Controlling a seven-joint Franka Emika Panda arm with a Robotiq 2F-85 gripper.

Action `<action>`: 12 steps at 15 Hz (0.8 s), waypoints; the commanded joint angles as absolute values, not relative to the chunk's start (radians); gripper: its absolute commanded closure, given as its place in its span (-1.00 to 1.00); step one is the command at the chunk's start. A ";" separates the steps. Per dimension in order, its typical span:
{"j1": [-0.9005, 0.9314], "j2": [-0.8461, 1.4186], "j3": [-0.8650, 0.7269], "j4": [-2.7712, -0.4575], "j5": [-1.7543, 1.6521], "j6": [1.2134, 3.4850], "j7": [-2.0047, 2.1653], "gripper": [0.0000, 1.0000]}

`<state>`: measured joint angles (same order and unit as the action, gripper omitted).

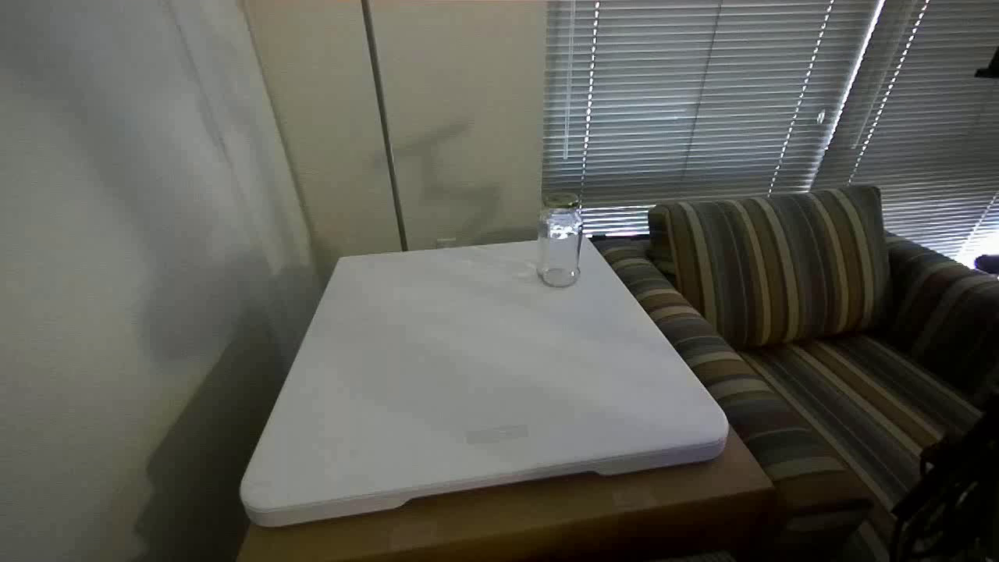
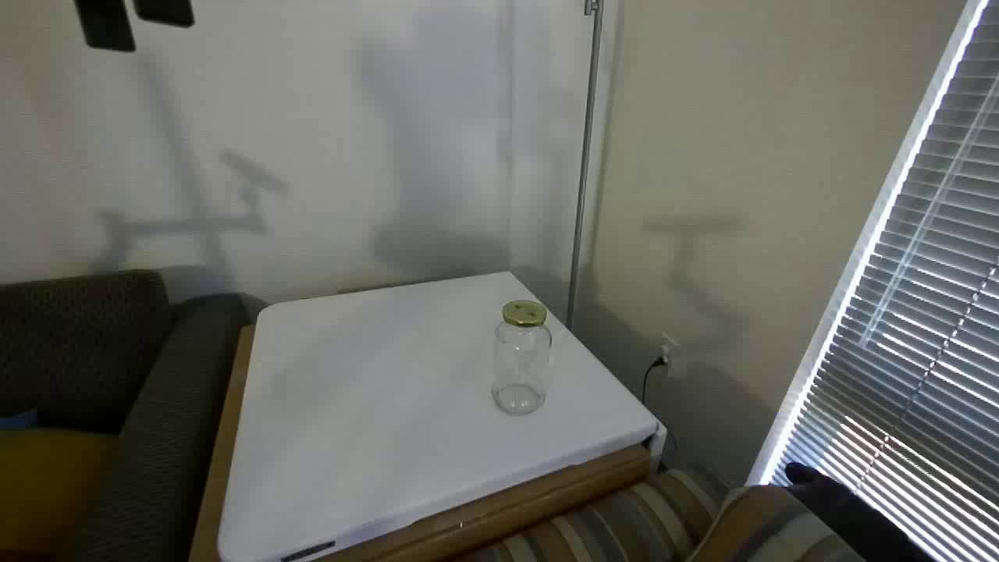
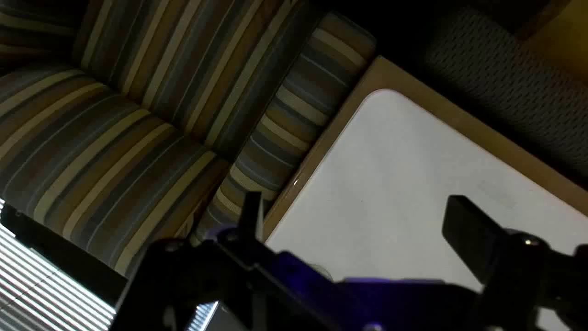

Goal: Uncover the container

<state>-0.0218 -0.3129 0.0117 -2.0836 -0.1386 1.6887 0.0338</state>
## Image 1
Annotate clear glass jar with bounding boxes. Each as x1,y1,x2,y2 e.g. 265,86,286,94
537,207,583,288

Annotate white table top board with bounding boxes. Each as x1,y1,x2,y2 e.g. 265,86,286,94
241,241,732,527

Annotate window blinds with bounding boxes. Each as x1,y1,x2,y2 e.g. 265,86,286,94
542,0,999,204

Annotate striped sofa cushion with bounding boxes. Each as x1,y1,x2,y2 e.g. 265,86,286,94
648,183,889,349

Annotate wooden table base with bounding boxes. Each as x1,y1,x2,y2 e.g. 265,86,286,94
236,433,775,562

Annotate striped sofa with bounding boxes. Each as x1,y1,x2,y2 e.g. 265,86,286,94
600,225,999,562

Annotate black object at right edge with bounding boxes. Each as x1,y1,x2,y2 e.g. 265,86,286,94
889,395,999,562

